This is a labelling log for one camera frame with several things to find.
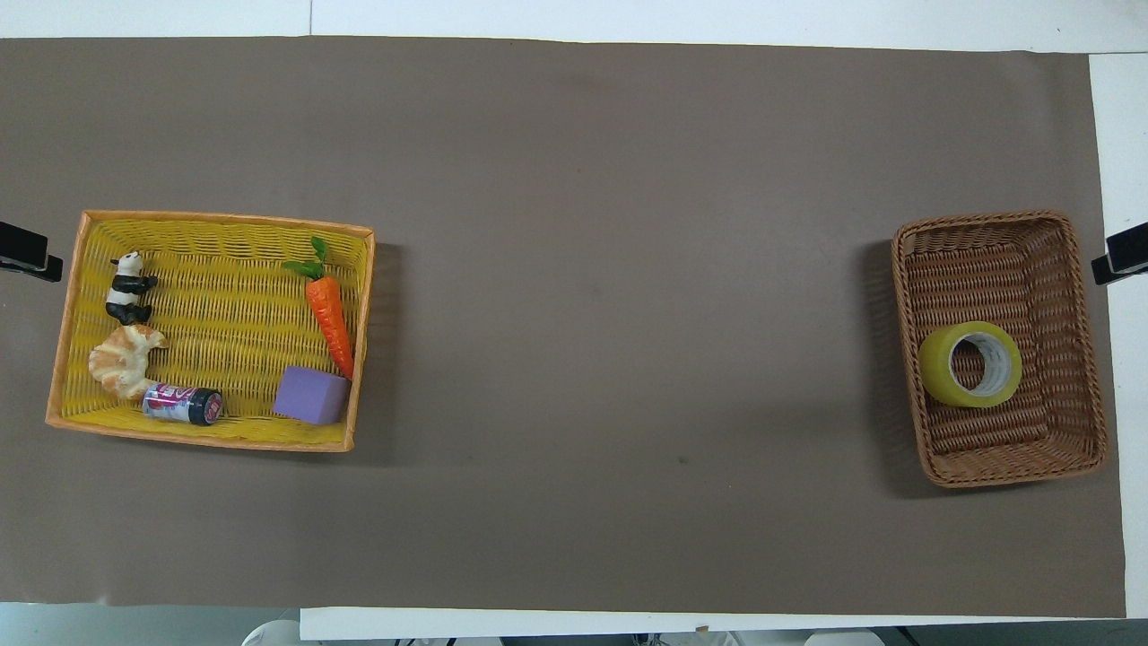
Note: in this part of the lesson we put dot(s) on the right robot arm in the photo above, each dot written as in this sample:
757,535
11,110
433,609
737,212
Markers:
841,639

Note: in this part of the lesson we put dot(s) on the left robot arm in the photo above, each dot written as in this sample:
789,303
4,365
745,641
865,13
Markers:
269,632

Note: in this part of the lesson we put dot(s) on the yellow wicker basket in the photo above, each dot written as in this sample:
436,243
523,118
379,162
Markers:
229,314

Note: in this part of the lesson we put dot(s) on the yellow tape roll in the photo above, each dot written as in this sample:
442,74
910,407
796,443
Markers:
937,366

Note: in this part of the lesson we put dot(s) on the brown wicker basket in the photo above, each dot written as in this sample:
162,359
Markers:
1058,296

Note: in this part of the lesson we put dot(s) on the toy carrot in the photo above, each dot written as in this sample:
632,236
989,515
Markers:
328,312

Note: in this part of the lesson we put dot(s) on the purple foam block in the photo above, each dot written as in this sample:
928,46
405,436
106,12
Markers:
310,396

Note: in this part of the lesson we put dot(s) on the small drink can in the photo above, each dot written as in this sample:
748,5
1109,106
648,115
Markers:
179,403

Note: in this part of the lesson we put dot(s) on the panda figurine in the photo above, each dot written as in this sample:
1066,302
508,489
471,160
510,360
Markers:
128,289

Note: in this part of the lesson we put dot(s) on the toy croissant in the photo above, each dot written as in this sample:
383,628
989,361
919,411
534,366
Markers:
117,361

